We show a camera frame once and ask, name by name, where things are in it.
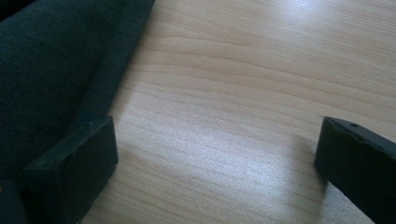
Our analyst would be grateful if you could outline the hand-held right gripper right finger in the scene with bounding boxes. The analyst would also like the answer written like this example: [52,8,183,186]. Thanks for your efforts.
[313,116,396,224]

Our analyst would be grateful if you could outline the dark grey cloth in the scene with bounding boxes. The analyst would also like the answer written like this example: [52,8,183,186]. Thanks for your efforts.
[0,0,156,185]

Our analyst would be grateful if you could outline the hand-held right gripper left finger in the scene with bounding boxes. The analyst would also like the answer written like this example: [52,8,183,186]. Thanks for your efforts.
[22,115,120,224]

